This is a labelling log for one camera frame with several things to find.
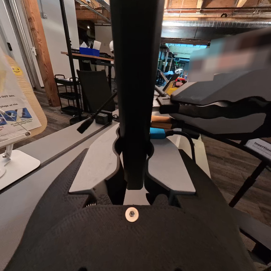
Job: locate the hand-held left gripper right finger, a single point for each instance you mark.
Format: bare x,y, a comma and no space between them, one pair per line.
169,169

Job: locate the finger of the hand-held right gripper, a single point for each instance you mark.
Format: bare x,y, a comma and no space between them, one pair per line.
222,89
222,125

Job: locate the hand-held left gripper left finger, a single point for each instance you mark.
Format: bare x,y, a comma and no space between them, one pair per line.
99,167

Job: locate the black usb hub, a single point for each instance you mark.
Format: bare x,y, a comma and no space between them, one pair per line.
133,84

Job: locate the black framed tag sign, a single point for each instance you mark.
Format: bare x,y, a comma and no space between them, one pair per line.
260,148

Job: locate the black box device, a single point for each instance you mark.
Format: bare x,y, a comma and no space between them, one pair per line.
102,118

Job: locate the black chair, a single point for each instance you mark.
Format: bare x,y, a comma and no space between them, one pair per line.
95,91

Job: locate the black rolling cart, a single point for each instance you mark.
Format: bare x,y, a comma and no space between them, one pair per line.
67,95

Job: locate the wooden display board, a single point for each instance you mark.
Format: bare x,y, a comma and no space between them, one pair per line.
31,101

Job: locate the background work table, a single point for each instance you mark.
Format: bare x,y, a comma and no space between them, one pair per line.
89,55

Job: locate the blue storage bin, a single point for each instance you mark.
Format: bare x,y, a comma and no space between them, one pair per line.
89,51

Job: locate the yellow smiley sticker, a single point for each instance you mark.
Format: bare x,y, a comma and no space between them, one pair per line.
17,71

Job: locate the black pole stand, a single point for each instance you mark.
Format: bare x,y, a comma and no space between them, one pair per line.
67,42

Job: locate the ribbed silver ventilation duct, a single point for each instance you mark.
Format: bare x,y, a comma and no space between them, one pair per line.
211,23

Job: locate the white metal base plate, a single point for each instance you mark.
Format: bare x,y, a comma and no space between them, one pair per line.
19,167

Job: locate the wooden support post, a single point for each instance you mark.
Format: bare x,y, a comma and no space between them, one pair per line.
40,53

